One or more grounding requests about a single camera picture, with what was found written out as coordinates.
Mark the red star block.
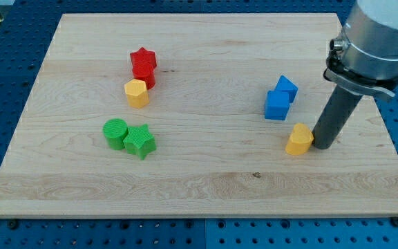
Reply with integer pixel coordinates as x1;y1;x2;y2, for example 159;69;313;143
130;47;157;68

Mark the yellow hexagon block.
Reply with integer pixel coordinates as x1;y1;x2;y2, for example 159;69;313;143
124;79;149;108

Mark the green cylinder block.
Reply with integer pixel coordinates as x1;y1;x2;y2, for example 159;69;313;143
102;118;128;150

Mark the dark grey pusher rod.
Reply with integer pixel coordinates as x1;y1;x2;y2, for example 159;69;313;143
312;86;362;149

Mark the blue cube block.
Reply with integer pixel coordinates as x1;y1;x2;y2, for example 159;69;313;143
264;91;290;120

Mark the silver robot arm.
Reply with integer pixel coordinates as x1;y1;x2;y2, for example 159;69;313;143
324;0;398;101

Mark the yellow heart block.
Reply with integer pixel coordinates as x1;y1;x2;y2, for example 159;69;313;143
285;123;314;156

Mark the blue triangle block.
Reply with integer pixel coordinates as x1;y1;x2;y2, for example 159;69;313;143
274;75;299;103

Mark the wooden board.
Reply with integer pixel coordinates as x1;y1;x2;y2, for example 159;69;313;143
0;14;398;219

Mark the green star block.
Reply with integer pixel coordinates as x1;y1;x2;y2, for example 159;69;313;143
123;124;157;160

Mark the red cylinder block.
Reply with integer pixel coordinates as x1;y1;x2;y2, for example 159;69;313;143
132;63;155;90

